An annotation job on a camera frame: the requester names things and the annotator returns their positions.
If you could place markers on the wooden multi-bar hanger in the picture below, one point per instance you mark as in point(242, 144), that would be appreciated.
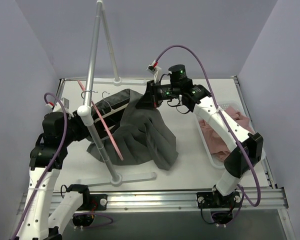
point(112, 108)

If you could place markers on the grey pleated skirt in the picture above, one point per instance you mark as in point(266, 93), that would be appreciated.
point(142, 137)

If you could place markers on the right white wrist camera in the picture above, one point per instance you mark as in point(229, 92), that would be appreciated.
point(155, 70)

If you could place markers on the pink pleated skirt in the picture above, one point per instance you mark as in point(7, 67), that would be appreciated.
point(216, 146)

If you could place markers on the white plastic basket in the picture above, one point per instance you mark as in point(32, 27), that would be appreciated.
point(213, 161)

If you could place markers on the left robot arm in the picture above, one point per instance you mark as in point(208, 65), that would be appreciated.
point(46, 162)

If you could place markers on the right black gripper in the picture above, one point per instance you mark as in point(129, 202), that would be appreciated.
point(150, 95)

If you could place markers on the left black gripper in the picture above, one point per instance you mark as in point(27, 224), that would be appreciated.
point(78, 127)

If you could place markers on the pink plastic hanger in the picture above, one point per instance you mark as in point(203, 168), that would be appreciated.
point(106, 128)

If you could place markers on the aluminium mounting rail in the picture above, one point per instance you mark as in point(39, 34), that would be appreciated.
point(168, 201)

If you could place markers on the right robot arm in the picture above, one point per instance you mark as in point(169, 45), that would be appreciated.
point(245, 147)

